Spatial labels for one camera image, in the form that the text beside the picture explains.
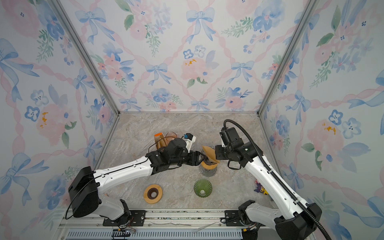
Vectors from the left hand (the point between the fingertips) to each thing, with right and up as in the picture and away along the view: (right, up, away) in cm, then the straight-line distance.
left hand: (203, 156), depth 74 cm
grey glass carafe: (+4, -12, +11) cm, 17 cm away
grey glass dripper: (+3, -5, +8) cm, 10 cm away
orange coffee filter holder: (-25, +6, +18) cm, 32 cm away
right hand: (+8, +2, +2) cm, 9 cm away
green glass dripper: (0, -20, +10) cm, 22 cm away
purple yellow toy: (+31, -19, +7) cm, 37 cm away
